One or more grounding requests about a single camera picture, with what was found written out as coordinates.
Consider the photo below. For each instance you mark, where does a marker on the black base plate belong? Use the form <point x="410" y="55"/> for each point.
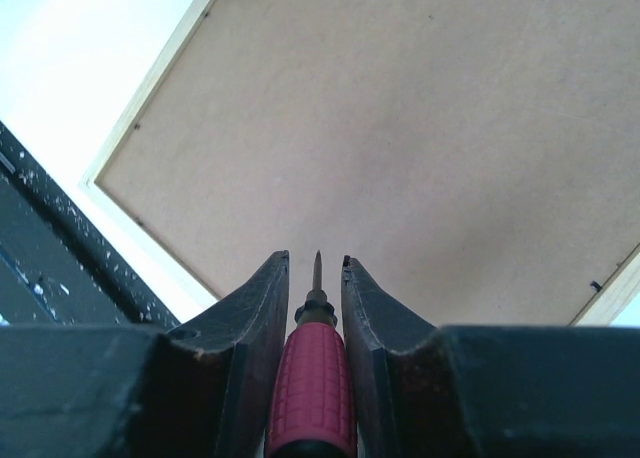
<point x="56" y="266"/>

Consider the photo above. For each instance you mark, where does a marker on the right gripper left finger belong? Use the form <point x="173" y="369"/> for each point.
<point x="211" y="390"/>

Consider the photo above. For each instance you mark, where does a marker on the red handled screwdriver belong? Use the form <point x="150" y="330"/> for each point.
<point x="312" y="411"/>

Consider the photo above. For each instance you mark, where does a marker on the wooden picture frame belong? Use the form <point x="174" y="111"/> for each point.
<point x="479" y="157"/>

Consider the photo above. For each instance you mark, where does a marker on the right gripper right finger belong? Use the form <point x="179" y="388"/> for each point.
<point x="406" y="400"/>

